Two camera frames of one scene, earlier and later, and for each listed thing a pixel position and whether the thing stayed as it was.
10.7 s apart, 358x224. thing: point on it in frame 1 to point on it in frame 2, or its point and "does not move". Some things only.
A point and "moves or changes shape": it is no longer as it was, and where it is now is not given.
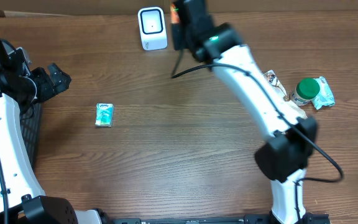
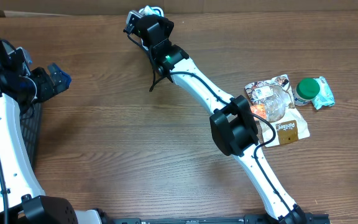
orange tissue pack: x=174 y=15 moves or changes shape
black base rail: x=307 y=218 does not move
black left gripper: x=49 y=88 does not move
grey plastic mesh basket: x=30 y=127 does not move
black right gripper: x=181 y=35 to x=167 y=23
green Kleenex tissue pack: x=104 y=115 to x=148 y=10
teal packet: x=324 y=96 does not move
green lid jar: x=306 y=89 does not move
